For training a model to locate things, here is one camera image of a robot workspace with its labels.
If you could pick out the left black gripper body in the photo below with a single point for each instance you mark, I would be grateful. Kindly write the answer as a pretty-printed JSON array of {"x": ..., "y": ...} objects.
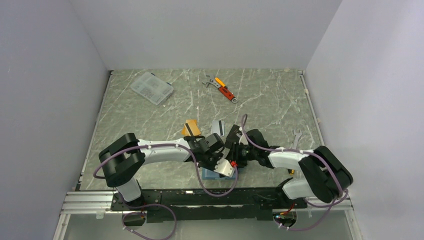
[{"x": 210, "y": 160}]

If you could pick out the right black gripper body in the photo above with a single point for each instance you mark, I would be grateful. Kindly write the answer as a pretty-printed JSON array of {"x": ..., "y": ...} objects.
[{"x": 241, "y": 154}]

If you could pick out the blue card holder wallet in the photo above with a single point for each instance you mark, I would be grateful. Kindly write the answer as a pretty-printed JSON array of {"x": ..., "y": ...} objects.
[{"x": 207, "y": 174}]

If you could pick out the black card case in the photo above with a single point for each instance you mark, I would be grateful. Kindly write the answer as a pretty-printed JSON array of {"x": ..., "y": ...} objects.
[{"x": 234, "y": 137}]

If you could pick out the silver grey card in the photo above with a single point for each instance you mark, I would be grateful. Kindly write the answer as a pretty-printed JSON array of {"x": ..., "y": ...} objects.
[{"x": 218, "y": 127}]

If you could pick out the orange credit cards stack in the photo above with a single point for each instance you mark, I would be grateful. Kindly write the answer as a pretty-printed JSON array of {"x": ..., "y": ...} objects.
[{"x": 190, "y": 128}]

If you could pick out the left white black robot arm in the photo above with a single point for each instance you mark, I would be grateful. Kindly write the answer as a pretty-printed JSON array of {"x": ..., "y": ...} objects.
[{"x": 122, "y": 159}]

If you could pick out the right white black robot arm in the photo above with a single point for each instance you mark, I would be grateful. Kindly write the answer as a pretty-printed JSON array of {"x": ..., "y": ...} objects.
[{"x": 324, "y": 176}]

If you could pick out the yellow black small tool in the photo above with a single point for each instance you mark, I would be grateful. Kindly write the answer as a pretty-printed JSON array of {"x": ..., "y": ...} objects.
[{"x": 291, "y": 171}]

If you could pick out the silver open-end wrench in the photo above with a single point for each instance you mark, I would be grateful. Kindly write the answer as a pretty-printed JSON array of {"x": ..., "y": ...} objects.
[{"x": 297, "y": 133}]

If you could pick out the red adjustable wrench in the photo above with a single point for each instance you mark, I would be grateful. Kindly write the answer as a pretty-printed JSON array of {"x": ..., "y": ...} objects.
[{"x": 210, "y": 81}]

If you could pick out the clear plastic organizer box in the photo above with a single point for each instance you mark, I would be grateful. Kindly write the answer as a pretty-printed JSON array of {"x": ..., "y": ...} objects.
[{"x": 149, "y": 86}]

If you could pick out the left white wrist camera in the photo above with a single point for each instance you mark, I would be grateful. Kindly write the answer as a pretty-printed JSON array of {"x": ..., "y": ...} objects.
[{"x": 224, "y": 168}]

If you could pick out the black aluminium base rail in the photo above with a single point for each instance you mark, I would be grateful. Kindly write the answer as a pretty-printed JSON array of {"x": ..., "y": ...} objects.
[{"x": 160, "y": 205}]

